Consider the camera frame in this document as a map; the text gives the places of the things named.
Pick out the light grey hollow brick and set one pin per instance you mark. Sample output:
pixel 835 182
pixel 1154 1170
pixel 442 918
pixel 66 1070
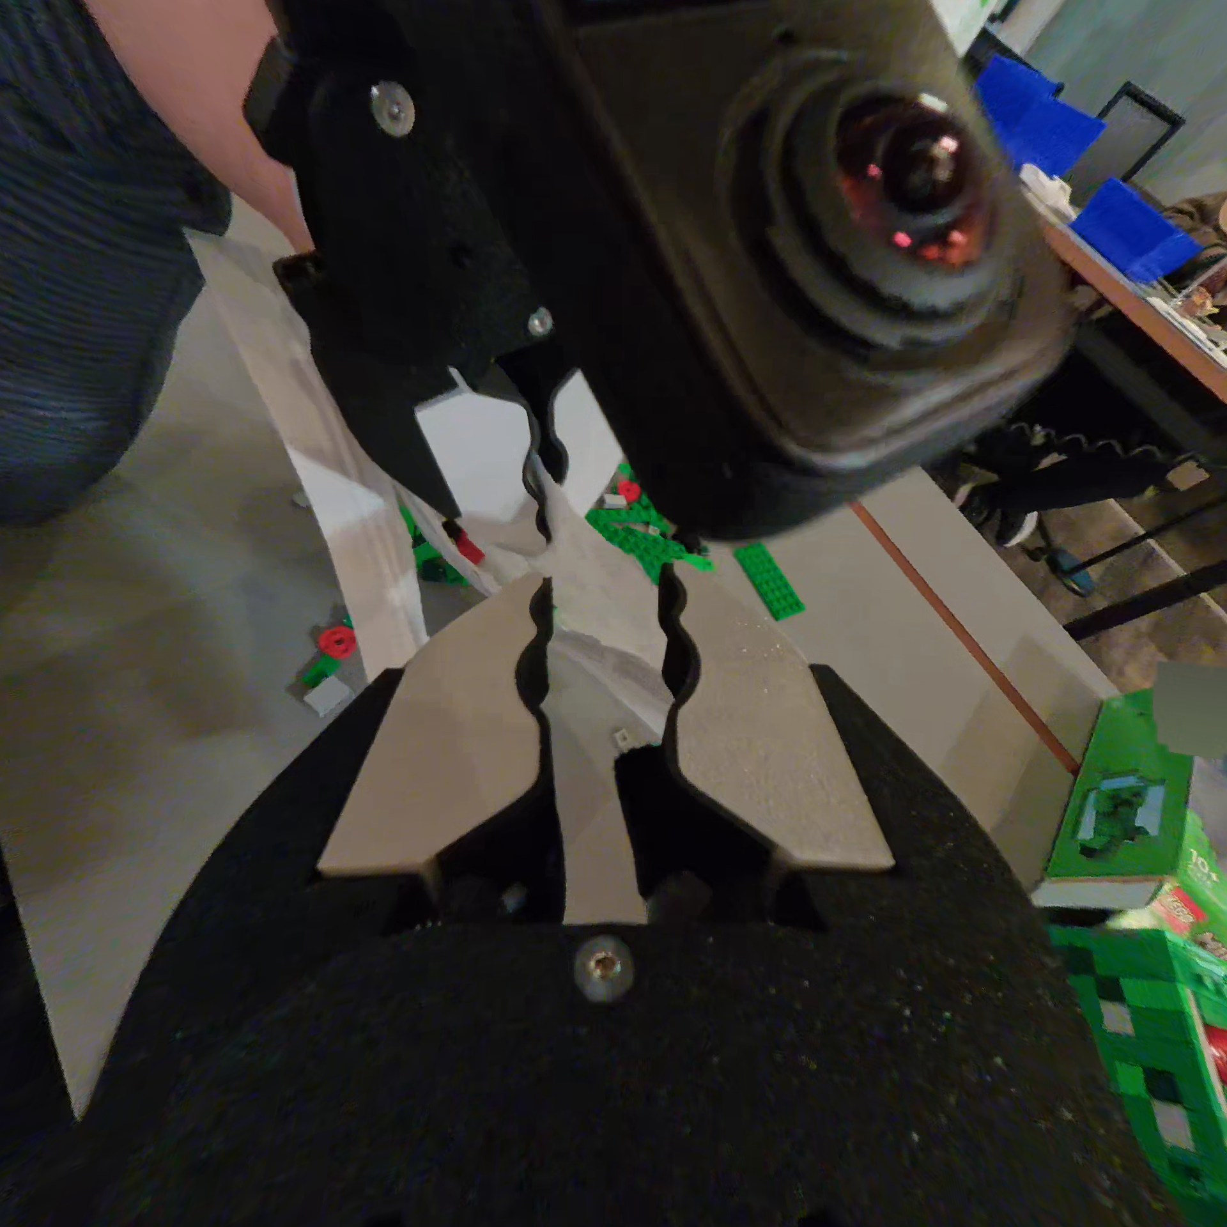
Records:
pixel 326 698

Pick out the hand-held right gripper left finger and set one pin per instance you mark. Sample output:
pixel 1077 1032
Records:
pixel 450 768

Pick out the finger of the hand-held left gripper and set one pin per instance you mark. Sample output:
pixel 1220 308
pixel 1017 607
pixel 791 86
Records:
pixel 589 423
pixel 469 451

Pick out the wooden table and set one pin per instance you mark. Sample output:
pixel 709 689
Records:
pixel 1150 316

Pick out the black metal frame leg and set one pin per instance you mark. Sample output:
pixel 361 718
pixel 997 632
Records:
pixel 1150 595

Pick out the pile of toy bricks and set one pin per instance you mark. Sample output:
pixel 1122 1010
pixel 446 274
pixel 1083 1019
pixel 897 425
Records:
pixel 633 547

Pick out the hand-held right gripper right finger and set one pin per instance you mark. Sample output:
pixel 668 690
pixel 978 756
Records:
pixel 776 768

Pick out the dark blue ribbed shirt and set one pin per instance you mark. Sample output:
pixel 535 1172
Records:
pixel 76 289

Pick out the small green brick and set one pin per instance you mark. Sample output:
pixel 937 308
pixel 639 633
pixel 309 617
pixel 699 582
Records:
pixel 322 670

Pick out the blue plastic sheet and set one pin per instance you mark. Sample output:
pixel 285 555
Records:
pixel 1030 111
pixel 1131 230

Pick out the grey table with brown edge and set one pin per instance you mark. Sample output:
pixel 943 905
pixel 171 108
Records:
pixel 978 595

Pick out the white paper bag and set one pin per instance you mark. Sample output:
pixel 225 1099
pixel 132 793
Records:
pixel 595 585

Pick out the black framed board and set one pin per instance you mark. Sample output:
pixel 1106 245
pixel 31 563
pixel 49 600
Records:
pixel 1122 144

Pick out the green pixel-pattern toy box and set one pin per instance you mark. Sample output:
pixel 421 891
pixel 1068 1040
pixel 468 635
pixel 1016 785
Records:
pixel 1112 835

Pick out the grey desk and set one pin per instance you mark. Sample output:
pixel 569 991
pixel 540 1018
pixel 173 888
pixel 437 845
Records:
pixel 144 768

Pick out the large green studded plate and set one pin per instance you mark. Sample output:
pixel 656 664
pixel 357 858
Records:
pixel 770 581

